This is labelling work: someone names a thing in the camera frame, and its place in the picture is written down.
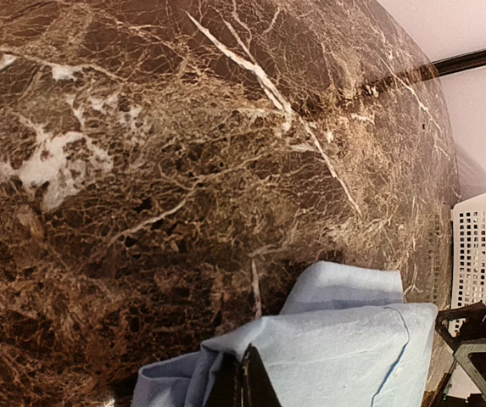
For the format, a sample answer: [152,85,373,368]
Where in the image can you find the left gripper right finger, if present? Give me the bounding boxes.
[241,344,282,407]

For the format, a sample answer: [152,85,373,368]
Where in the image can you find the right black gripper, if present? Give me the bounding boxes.
[435,303,486,400]

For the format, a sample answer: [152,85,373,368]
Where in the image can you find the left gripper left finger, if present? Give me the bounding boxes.
[206,354,243,407]

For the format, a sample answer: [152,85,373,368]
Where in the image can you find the light blue long sleeve shirt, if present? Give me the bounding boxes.
[132,261,438,406]

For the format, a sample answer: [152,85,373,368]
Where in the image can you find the grey plastic laundry basket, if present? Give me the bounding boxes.
[449,177,486,336]

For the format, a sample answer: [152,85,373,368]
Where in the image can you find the right black frame post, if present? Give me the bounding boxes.
[356,48,486,97]

